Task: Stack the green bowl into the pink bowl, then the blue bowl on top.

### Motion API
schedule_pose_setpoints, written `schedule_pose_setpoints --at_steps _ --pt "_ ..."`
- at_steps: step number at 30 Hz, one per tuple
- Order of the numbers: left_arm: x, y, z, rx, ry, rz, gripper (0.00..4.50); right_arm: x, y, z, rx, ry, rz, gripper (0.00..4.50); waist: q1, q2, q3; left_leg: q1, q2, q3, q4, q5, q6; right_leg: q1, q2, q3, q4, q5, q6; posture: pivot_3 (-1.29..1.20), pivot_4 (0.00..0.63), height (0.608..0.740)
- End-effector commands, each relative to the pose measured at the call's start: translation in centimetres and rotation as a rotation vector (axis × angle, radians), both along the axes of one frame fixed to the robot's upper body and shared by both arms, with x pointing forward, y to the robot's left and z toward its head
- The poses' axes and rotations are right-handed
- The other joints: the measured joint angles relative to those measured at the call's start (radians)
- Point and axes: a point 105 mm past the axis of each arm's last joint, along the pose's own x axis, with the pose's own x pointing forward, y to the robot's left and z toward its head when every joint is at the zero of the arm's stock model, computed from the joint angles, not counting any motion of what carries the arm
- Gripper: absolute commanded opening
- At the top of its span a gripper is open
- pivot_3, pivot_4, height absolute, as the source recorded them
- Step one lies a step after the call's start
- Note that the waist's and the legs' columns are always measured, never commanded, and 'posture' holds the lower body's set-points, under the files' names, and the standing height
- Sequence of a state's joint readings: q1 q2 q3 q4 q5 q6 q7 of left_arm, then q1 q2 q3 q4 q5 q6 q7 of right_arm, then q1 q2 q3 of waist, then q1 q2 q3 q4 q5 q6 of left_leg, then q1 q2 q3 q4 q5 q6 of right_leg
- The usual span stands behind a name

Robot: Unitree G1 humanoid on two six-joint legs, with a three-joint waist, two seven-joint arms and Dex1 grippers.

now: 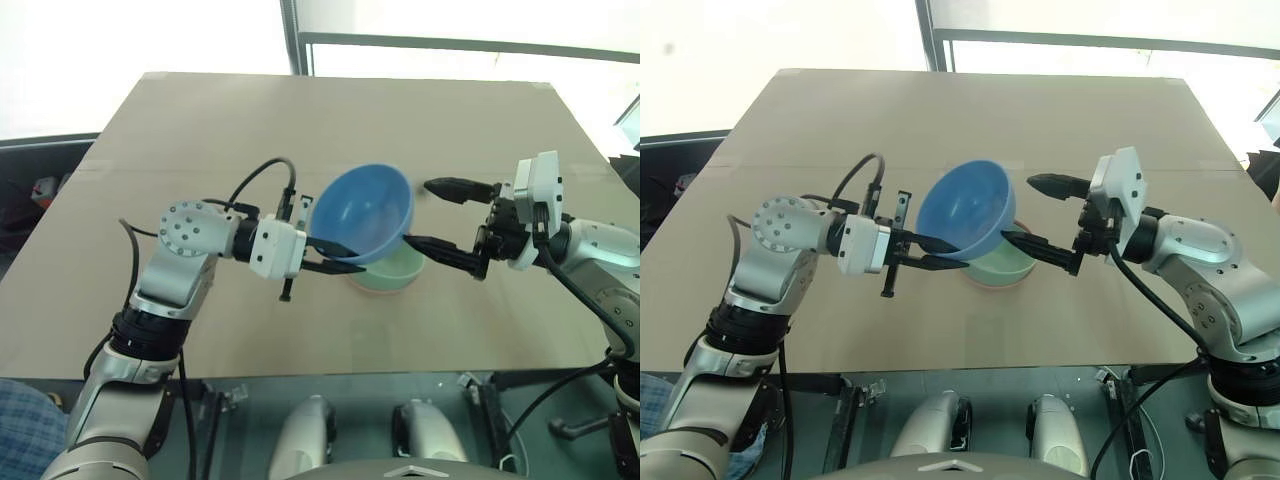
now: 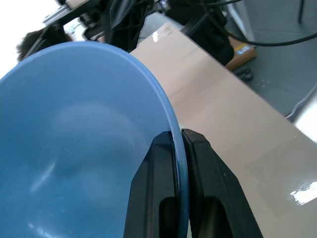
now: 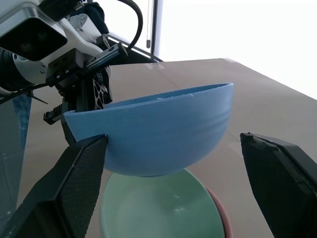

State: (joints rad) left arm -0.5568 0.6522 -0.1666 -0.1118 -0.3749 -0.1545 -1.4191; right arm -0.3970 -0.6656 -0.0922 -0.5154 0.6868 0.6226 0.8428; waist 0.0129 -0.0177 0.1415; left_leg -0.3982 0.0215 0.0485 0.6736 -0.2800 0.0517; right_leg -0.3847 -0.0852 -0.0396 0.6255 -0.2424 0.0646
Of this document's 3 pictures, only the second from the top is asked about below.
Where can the dark-haired person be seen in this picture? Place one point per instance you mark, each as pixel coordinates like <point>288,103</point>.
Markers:
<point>42,42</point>

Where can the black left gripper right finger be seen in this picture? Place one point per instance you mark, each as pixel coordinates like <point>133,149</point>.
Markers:
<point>218,188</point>

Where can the aluminium frame desk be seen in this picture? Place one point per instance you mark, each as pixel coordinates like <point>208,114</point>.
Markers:
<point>68,12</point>

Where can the blue plastic bowl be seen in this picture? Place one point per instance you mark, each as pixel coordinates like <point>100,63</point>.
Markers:
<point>81,138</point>

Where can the small black floor object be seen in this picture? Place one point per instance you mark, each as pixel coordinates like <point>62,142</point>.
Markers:
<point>244,73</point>

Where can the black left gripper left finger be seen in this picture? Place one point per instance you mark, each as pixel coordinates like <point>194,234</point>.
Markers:
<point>148,183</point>

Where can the brown cardboard box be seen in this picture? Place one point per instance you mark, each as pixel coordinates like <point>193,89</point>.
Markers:
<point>242,55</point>

